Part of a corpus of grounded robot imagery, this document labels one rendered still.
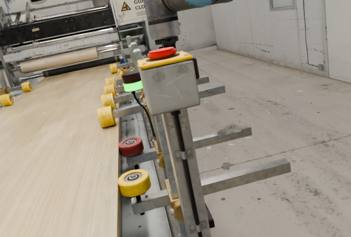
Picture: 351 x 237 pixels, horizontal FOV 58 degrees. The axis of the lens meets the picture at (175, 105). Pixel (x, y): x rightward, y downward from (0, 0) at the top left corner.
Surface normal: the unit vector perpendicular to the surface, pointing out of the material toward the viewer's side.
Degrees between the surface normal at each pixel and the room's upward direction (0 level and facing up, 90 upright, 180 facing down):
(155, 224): 0
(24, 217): 0
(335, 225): 0
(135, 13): 90
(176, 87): 90
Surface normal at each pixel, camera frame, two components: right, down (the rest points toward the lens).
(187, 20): 0.15, 0.25
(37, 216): -0.19, -0.94
